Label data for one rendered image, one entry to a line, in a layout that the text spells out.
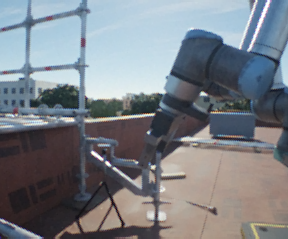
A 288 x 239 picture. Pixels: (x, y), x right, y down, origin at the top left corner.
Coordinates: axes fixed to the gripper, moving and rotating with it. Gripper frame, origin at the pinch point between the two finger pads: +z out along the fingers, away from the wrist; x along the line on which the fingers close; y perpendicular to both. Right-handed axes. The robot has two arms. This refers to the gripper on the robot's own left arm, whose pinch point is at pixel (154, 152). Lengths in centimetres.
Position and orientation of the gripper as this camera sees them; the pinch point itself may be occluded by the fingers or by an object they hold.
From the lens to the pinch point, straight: 62.3
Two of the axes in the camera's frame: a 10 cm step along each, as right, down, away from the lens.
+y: -8.5, -4.4, 2.9
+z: -3.5, 8.8, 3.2
